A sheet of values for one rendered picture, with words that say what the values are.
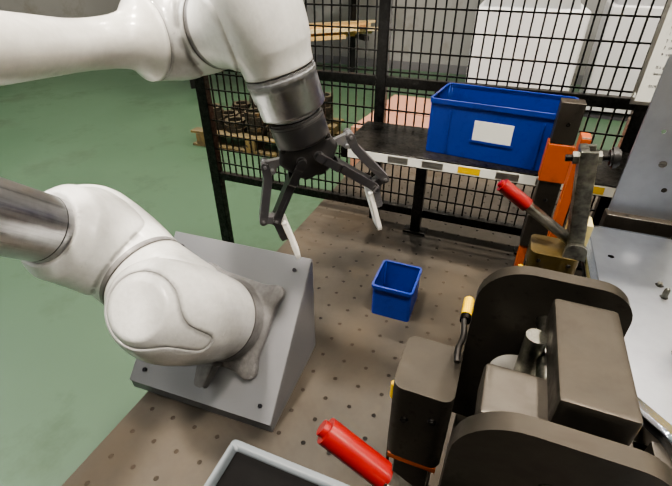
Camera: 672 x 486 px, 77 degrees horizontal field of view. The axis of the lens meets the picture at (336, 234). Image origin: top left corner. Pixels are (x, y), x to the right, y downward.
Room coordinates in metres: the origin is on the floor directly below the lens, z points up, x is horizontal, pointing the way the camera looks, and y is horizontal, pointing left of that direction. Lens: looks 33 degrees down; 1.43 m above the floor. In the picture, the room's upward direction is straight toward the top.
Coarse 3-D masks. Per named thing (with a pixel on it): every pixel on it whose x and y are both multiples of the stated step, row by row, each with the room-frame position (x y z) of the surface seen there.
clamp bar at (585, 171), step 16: (592, 144) 0.56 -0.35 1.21; (576, 160) 0.55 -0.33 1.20; (592, 160) 0.53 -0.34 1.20; (608, 160) 0.54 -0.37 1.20; (576, 176) 0.54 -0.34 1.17; (592, 176) 0.53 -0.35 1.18; (576, 192) 0.53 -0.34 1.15; (592, 192) 0.53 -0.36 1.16; (576, 208) 0.53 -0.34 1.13; (576, 224) 0.53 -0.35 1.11; (576, 240) 0.53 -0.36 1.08
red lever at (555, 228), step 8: (504, 184) 0.58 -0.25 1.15; (512, 184) 0.58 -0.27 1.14; (504, 192) 0.57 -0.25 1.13; (512, 192) 0.57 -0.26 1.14; (520, 192) 0.57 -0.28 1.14; (512, 200) 0.57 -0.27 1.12; (520, 200) 0.57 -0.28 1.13; (528, 200) 0.57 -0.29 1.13; (520, 208) 0.57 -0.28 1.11; (528, 208) 0.56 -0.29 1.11; (536, 208) 0.56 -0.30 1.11; (536, 216) 0.56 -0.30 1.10; (544, 216) 0.55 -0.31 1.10; (544, 224) 0.55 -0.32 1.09; (552, 224) 0.55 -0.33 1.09; (552, 232) 0.55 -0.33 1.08; (560, 232) 0.54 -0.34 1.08; (568, 232) 0.55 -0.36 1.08
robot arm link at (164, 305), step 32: (160, 256) 0.52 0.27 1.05; (192, 256) 0.56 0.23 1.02; (128, 288) 0.45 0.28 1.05; (160, 288) 0.44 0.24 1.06; (192, 288) 0.46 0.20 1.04; (224, 288) 0.51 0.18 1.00; (128, 320) 0.42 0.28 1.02; (160, 320) 0.41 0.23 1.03; (192, 320) 0.43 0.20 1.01; (224, 320) 0.47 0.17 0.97; (128, 352) 0.41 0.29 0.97; (160, 352) 0.40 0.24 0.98; (192, 352) 0.42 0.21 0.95; (224, 352) 0.48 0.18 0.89
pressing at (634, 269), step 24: (600, 240) 0.64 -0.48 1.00; (624, 240) 0.64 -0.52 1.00; (648, 240) 0.64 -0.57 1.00; (600, 264) 0.57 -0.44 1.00; (624, 264) 0.57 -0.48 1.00; (648, 264) 0.57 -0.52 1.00; (624, 288) 0.51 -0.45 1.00; (648, 288) 0.51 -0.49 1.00; (648, 312) 0.46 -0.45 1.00; (648, 336) 0.41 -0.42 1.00; (648, 360) 0.37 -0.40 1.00; (648, 384) 0.33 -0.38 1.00; (648, 408) 0.30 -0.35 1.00
